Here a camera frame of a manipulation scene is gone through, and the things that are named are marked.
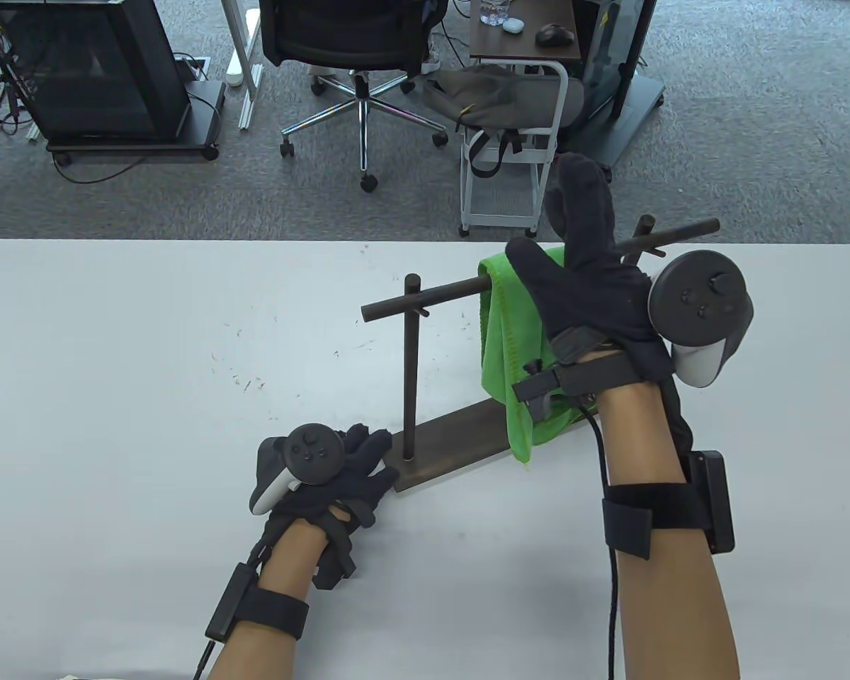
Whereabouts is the person's right hand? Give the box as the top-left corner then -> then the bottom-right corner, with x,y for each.
505,152 -> 677,426

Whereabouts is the person's left hand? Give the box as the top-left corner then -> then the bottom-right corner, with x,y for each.
259,424 -> 400,589

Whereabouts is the dark wooden desktop rack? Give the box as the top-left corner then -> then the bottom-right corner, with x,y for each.
361,216 -> 721,494

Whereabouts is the green square towel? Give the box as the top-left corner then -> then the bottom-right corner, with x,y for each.
477,246 -> 599,470

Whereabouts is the person's left forearm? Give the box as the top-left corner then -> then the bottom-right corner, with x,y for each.
205,521 -> 330,680

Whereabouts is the person's right forearm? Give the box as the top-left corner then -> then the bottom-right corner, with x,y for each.
595,351 -> 742,680

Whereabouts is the white desktop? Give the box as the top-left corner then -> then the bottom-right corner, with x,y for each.
0,239 -> 850,680

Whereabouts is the black and white hand controller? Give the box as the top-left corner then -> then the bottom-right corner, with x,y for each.
648,249 -> 755,388
250,424 -> 346,516

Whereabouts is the grey wheeled stand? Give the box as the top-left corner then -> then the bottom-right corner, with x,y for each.
560,0 -> 667,185

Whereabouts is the grey backpack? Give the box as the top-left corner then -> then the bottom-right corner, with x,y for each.
425,67 -> 585,178

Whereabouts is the white-framed brown side table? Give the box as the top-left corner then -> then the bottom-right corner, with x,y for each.
459,0 -> 582,238

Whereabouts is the black office chair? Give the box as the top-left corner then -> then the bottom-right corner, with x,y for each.
259,0 -> 451,193

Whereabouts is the white desk leg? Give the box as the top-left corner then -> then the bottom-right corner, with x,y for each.
221,0 -> 264,131

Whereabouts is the black wheeled cabinet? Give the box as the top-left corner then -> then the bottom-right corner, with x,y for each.
0,0 -> 226,165

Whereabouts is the black wrist strap unit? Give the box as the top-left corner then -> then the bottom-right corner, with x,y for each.
205,562 -> 310,642
602,451 -> 736,560

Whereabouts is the black floor cable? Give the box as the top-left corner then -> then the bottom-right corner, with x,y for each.
51,145 -> 147,184

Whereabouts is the bundle of cables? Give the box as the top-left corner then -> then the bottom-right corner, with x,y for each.
0,14 -> 43,142

